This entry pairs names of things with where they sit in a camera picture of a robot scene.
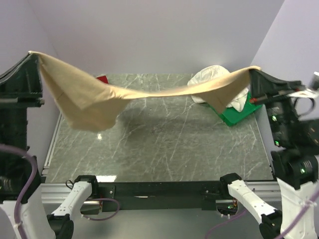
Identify beige t shirt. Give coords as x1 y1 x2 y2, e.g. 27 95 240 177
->
27 51 262 133

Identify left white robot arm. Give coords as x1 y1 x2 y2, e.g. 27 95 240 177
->
0 53 99 239

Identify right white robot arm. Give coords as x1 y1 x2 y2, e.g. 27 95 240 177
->
220 70 319 239

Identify green plastic tray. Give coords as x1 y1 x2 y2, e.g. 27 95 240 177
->
209 92 261 126

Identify white t shirt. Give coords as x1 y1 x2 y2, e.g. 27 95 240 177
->
187 65 250 113

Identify folded red t shirt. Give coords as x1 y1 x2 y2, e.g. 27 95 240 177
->
96 75 109 84

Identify black base beam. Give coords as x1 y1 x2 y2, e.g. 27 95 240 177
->
94 181 239 216

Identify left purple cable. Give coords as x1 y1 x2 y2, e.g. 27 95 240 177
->
0 143 122 239

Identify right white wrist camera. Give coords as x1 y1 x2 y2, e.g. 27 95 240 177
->
288 72 319 99

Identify aluminium frame rail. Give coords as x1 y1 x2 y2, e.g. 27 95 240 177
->
41 181 281 210

